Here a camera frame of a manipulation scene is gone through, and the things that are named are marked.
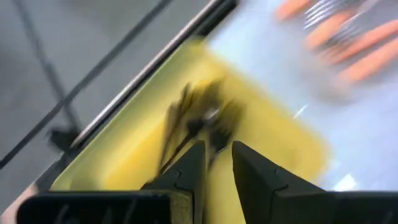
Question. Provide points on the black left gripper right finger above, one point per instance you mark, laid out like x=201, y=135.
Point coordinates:
x=280, y=202

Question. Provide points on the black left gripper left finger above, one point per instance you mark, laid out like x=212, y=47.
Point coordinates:
x=124, y=208

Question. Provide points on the yellow plastic bin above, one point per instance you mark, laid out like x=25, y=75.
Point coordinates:
x=264, y=140

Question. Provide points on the clear plastic bin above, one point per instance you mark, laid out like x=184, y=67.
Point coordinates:
x=357, y=140

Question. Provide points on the black frame foot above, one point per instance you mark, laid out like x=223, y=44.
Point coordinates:
x=62, y=138

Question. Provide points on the silver table edge rail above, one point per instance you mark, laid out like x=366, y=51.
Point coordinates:
x=149, y=71

